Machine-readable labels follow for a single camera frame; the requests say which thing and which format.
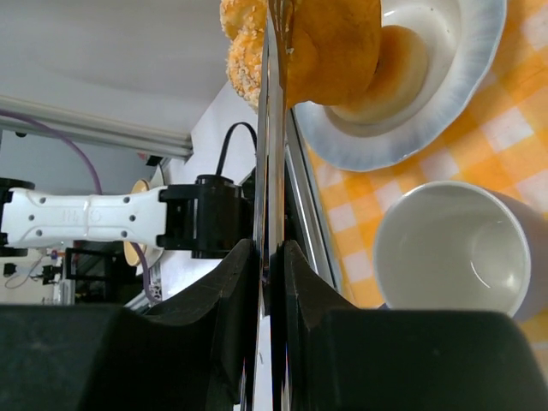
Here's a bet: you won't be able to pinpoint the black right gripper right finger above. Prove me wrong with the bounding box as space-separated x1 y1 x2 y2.
284 241 547 410

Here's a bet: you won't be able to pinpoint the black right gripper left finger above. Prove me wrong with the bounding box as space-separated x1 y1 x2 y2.
1 240 258 410

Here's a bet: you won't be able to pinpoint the metal tongs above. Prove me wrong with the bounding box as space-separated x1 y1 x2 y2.
255 1 295 410

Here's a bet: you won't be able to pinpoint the ring donut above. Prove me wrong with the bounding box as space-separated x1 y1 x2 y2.
286 1 429 124

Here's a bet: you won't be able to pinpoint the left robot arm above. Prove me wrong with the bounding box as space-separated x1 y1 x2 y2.
1 175 253 259

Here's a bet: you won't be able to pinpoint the tall orange sugared bread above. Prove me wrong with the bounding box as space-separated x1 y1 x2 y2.
219 0 266 111

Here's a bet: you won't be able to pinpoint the purple white mug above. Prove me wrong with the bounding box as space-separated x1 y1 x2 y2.
372 181 547 320

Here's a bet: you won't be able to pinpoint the yellow checkered cloth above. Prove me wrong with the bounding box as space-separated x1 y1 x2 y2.
306 0 548 309

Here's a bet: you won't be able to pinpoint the white blue-rimmed plate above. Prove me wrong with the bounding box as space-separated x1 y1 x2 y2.
293 0 508 171

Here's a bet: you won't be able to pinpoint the aluminium rail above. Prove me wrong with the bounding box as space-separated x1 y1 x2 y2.
1 96 194 160

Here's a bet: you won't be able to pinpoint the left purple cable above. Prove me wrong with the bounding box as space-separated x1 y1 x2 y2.
0 109 104 198

